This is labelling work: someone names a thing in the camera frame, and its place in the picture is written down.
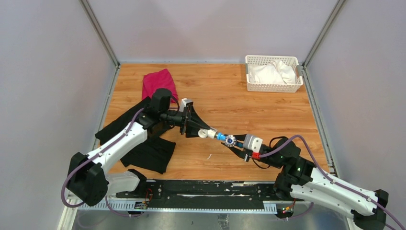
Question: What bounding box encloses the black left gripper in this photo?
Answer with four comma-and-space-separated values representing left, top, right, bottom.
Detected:
160, 106, 210, 138

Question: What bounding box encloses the blue water faucet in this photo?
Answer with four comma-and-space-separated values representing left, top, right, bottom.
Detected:
216, 133, 243, 148

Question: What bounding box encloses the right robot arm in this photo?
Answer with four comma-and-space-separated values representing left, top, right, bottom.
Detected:
215, 134, 388, 230

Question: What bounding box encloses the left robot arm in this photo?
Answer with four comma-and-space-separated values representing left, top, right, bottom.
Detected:
60, 88, 217, 208

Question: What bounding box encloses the black cloth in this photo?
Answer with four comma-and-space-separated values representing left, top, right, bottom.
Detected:
95, 97, 176, 174

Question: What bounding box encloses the magenta cloth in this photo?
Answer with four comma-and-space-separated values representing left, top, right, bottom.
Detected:
141, 69, 179, 100

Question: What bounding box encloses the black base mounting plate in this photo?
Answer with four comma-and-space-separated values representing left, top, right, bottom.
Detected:
113, 180, 299, 211

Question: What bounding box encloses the white plastic basket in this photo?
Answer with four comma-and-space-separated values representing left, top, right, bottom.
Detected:
245, 55, 304, 93

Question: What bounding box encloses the white cloth in basket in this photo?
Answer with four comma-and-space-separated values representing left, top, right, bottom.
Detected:
248, 60, 296, 85

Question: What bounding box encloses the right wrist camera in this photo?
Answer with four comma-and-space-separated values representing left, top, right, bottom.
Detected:
243, 134, 263, 153

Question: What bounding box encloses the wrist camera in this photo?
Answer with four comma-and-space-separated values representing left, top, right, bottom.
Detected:
179, 98, 193, 112
243, 134, 263, 153

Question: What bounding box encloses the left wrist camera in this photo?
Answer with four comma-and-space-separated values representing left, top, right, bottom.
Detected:
179, 98, 193, 112

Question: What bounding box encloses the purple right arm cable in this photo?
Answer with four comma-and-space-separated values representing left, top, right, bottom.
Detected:
258, 135, 406, 230

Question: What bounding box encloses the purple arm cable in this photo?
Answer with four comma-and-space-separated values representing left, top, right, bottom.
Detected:
258, 135, 406, 230
61, 106, 147, 218

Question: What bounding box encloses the aluminium frame rail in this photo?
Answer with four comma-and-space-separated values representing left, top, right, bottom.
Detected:
79, 180, 308, 214

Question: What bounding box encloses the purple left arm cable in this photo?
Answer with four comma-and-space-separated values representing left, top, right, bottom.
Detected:
61, 106, 147, 218

